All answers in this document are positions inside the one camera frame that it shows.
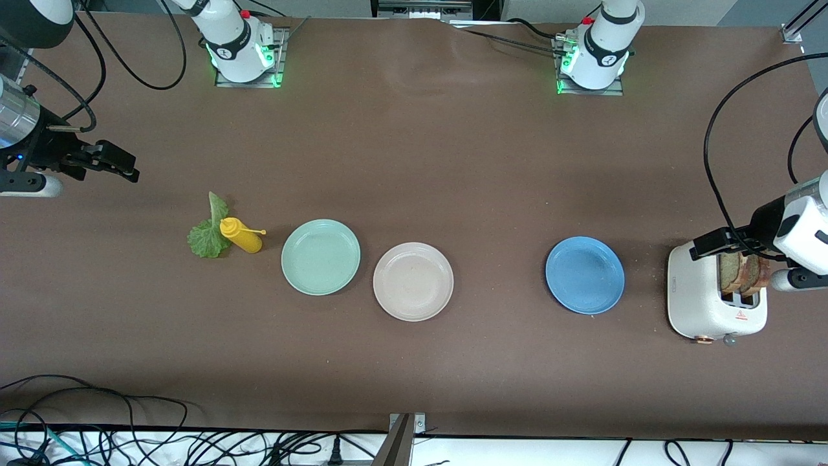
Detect brown bread slice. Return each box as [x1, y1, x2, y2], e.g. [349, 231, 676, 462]
[741, 254, 772, 298]
[719, 251, 745, 295]

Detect green lettuce leaf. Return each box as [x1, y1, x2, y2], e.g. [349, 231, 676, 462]
[187, 191, 230, 259]

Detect yellow mustard squeeze bottle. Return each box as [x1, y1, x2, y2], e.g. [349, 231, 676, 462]
[219, 217, 267, 254]

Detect blue plate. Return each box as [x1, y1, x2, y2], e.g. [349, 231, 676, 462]
[545, 236, 626, 316]

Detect mint green plate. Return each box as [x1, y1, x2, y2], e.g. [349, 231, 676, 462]
[281, 219, 362, 296]

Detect beige plate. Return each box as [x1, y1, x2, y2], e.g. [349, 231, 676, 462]
[373, 242, 455, 322]

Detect white two-slot toaster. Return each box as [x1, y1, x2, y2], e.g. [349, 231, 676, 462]
[667, 239, 768, 346]

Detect black right arm cable loop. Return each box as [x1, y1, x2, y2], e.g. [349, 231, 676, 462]
[76, 0, 188, 91]

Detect short black left arm cable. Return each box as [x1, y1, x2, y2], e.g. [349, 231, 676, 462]
[787, 115, 819, 187]

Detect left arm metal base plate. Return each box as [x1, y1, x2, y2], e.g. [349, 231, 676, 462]
[552, 36, 625, 96]

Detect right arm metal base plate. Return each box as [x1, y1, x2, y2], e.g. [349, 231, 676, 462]
[215, 26, 289, 89]

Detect aluminium profile post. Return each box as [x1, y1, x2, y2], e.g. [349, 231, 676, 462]
[781, 0, 828, 45]

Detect long black cable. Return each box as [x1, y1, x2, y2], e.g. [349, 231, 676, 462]
[0, 374, 188, 428]

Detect teal cable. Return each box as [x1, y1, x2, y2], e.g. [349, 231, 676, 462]
[0, 421, 69, 463]

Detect black base power cable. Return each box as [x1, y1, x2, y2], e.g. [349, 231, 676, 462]
[446, 18, 570, 56]

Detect tangled black cables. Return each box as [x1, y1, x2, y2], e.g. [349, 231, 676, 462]
[0, 388, 389, 466]

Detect grey metal bracket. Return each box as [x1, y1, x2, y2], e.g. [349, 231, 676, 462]
[374, 413, 426, 466]

